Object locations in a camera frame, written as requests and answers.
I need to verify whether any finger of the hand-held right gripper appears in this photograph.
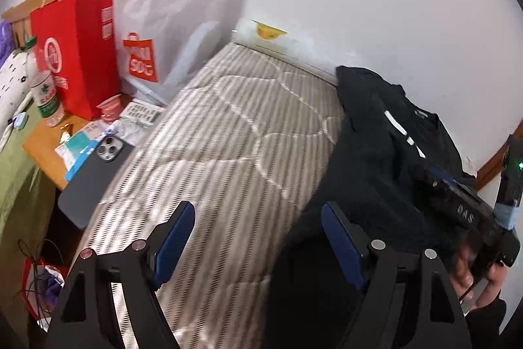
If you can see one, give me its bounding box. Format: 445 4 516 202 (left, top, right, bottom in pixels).
424 164 497 230

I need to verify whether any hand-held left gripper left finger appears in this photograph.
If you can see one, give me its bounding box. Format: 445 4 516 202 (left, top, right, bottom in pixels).
46 201 196 349

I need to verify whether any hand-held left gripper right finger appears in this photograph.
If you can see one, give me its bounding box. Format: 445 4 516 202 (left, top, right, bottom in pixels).
321 202 470 349

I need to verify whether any black sweater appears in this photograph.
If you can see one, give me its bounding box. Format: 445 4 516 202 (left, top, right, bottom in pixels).
265 65 479 349

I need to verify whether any person's right forearm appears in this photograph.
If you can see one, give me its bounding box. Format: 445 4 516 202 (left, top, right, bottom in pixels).
464 298 509 349

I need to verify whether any person's right hand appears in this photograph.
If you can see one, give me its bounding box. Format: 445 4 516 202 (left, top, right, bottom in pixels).
451 236 509 311

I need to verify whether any dark grey smartphone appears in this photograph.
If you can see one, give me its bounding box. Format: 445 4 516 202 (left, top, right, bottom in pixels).
57 134 135 229

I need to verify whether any striped quilted mattress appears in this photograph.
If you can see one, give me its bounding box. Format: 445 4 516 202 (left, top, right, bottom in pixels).
74 42 348 349

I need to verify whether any crumpled clear wrapper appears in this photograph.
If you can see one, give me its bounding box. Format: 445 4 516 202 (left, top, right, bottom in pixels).
104 120 150 147

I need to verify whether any pill blister pack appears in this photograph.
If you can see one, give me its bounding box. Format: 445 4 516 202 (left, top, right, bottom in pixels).
122 101 164 125

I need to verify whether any teal tissue packet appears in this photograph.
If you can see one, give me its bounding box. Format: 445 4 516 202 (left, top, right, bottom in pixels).
55 128 103 182

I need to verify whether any small pink cup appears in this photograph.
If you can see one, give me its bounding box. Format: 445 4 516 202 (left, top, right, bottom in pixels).
96 95 123 121

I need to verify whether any green blanket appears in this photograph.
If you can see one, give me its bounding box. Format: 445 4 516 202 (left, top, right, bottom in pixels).
0 108 58 317

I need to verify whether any wooden nightstand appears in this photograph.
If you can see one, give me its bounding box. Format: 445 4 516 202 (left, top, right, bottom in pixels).
22 114 99 190

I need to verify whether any clear plastic water bottle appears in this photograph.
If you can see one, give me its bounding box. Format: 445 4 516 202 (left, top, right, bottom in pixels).
25 36 65 128

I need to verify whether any red paper bag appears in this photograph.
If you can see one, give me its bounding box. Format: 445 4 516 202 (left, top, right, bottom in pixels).
29 0 123 121

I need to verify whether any white plastic shopping bag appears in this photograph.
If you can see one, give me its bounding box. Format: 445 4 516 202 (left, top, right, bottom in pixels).
112 0 231 106

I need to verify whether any white dotted plush pillow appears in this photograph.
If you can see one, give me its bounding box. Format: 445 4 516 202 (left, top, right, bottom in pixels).
0 46 39 133

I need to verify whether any purple fluffy cloth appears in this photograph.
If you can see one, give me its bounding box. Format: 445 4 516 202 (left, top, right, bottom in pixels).
0 20 15 59

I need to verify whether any brown paper bag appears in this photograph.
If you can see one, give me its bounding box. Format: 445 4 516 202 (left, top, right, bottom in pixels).
2 0 101 47

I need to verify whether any brown wooden door frame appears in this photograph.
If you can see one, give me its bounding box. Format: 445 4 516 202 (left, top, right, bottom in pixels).
474 128 523 192

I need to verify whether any thin black cable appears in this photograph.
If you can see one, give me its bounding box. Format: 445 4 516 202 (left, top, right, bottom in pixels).
16 238 54 317

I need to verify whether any red bag with handles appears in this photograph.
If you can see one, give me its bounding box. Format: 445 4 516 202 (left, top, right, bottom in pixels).
20 257 68 321

